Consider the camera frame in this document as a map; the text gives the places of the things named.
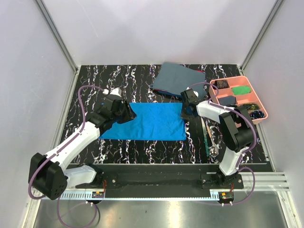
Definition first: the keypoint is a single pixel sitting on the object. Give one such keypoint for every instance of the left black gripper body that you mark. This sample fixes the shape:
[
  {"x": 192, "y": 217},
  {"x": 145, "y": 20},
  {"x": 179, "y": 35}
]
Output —
[{"x": 117, "y": 117}]

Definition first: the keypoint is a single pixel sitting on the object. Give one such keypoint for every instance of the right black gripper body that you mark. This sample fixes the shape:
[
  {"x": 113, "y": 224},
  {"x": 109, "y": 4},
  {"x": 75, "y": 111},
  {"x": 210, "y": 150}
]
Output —
[{"x": 185, "y": 114}]

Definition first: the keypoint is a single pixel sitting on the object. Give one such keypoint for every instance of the blue cloth napkin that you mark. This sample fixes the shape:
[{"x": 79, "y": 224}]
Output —
[{"x": 154, "y": 122}]

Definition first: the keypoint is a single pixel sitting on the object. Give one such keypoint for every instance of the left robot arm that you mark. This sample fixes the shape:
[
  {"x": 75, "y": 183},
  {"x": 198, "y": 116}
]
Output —
[{"x": 49, "y": 173}]

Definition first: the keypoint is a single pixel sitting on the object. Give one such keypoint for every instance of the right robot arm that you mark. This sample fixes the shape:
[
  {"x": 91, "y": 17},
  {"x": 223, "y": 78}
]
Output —
[{"x": 236, "y": 127}]

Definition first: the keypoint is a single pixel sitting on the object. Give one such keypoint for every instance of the red folded napkin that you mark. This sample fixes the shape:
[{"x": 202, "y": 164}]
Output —
[{"x": 166, "y": 93}]

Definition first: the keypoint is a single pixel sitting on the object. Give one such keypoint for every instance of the grey folded napkin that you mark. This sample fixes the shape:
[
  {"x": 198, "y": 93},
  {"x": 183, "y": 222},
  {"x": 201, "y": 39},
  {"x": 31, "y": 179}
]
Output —
[{"x": 175, "y": 79}]

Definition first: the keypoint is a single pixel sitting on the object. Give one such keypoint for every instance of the grey item in tray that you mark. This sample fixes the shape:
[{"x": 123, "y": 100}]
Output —
[{"x": 227, "y": 100}]

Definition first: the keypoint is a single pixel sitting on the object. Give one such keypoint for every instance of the dark patterned item in tray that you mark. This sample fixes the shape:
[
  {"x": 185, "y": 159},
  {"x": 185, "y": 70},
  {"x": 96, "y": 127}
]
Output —
[{"x": 221, "y": 84}]

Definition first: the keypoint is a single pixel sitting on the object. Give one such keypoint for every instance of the pink divided tray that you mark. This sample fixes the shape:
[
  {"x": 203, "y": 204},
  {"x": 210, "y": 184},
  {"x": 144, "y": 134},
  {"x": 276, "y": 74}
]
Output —
[{"x": 240, "y": 99}]

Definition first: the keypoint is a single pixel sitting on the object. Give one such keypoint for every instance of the yellow green item in tray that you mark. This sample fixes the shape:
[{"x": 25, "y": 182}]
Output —
[{"x": 251, "y": 107}]

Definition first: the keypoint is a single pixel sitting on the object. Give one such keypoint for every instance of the blue patterned item in tray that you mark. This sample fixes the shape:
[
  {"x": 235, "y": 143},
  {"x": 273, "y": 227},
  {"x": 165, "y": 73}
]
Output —
[{"x": 258, "y": 114}]

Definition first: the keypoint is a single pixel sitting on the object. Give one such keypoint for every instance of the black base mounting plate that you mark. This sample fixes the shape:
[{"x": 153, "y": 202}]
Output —
[{"x": 169, "y": 181}]

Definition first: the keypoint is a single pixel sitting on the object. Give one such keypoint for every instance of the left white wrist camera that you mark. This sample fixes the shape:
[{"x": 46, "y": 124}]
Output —
[{"x": 116, "y": 91}]

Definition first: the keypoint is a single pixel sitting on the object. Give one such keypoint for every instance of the knife with green handle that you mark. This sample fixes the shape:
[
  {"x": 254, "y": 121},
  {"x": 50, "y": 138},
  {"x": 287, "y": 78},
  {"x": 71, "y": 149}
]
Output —
[{"x": 205, "y": 137}]

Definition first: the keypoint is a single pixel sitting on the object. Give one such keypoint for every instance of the aluminium frame rail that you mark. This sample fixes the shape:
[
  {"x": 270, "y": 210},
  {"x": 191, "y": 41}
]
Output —
[{"x": 54, "y": 31}]

